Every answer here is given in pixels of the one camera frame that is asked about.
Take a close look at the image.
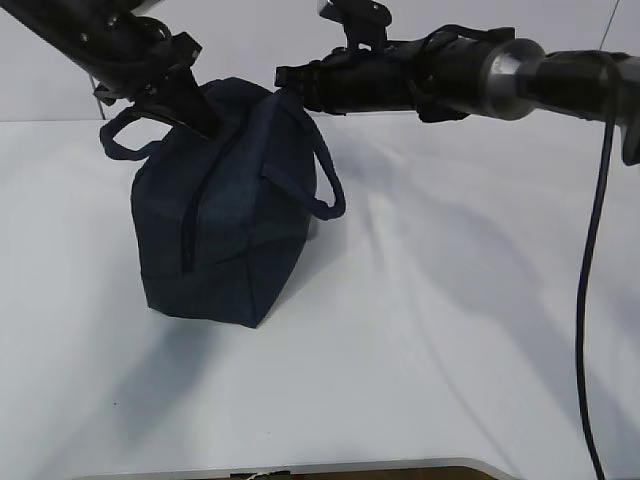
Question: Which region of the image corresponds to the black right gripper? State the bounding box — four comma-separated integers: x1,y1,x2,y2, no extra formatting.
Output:
275,48,415,115

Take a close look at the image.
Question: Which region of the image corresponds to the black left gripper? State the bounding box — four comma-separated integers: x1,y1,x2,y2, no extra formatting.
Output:
92,32,222,138

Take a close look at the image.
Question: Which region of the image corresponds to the navy blue lunch bag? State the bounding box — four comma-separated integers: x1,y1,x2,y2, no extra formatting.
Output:
99,78,346,328

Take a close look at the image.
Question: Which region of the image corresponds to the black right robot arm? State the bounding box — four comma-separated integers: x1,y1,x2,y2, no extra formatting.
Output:
275,24,639,166

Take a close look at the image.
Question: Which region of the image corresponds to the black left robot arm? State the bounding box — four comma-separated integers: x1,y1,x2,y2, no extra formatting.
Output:
1,0,221,138

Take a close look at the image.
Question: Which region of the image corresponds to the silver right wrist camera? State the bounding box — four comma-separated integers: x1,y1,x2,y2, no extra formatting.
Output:
317,0,392,53

